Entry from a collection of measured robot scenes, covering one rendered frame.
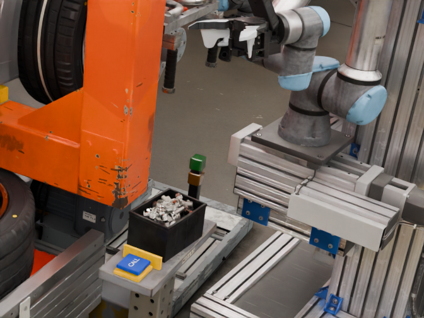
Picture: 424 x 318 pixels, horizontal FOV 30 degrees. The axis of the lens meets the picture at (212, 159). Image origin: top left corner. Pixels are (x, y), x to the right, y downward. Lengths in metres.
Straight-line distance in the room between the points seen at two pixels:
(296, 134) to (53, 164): 0.74
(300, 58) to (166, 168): 2.02
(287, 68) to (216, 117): 2.58
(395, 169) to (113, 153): 0.81
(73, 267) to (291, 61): 0.95
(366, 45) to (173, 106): 2.56
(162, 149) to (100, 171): 1.65
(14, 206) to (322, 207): 0.90
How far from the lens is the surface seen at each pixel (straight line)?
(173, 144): 4.03
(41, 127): 2.44
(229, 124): 4.35
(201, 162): 2.39
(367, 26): 2.03
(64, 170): 2.42
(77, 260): 2.40
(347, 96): 2.08
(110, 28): 2.18
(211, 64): 2.90
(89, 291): 2.54
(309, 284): 2.72
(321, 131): 2.20
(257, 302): 2.58
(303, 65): 1.85
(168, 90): 2.61
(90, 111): 2.28
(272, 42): 1.76
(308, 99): 2.16
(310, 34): 1.83
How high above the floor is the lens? 1.70
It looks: 26 degrees down
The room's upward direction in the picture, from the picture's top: 8 degrees clockwise
